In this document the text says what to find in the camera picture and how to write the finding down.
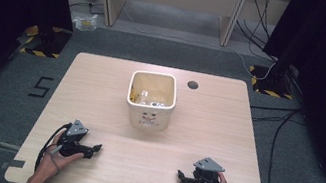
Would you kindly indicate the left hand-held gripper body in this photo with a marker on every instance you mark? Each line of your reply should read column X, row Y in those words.
column 72, row 143

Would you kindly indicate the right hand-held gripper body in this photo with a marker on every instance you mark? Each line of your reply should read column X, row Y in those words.
column 206, row 177

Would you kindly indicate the cream square waste bin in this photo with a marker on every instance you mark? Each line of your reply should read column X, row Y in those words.
column 148, row 116

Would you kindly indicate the clear plastic cup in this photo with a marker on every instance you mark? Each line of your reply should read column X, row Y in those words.
column 144, row 95

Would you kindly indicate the person's left hand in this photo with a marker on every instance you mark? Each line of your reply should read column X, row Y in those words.
column 52, row 161

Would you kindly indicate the grey tape strip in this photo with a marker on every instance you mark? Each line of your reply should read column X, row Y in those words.
column 13, row 164

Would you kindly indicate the yellow wrapper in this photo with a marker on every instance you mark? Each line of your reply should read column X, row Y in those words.
column 133, row 94

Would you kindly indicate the dark round table grommet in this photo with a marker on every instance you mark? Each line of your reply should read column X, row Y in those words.
column 192, row 85

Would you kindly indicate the hazard-striped stand base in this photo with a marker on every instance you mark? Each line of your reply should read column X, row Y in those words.
column 270, row 83
column 45, row 42

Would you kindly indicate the clear plastic bag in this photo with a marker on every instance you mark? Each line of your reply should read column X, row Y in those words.
column 85, row 22

